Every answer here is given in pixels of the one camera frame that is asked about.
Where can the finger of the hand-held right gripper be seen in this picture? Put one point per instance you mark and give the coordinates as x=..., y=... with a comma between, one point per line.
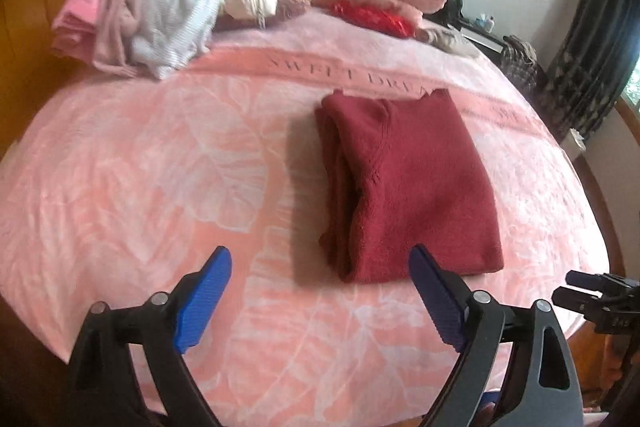
x=582, y=280
x=570, y=298

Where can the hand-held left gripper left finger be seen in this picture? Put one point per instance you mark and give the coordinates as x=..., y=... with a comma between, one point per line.
x=205, y=302

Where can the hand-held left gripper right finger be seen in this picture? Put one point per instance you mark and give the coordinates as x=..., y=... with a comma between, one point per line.
x=440, y=302

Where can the dark red knit sweater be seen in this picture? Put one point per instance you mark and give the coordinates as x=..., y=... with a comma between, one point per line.
x=425, y=187

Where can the pink leaf-print blanket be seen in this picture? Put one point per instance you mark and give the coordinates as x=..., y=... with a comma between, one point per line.
x=150, y=157

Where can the dark patterned curtain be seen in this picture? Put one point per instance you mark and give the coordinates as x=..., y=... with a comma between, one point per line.
x=585, y=57

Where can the plaid bag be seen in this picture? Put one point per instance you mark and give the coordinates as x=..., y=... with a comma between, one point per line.
x=520, y=62

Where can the beige cloth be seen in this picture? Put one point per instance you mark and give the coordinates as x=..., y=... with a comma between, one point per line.
x=450, y=39

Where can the dark side table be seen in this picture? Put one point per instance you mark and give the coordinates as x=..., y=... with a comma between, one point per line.
x=480, y=38

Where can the small white bottle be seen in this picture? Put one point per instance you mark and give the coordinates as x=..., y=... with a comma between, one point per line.
x=486, y=23

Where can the red lace cloth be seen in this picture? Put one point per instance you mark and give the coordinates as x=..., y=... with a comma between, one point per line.
x=375, y=17

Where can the dusty pink garment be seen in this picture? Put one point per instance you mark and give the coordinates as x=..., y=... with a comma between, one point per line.
x=117, y=17

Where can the wooden bed frame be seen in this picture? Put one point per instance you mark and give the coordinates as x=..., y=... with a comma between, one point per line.
x=607, y=207

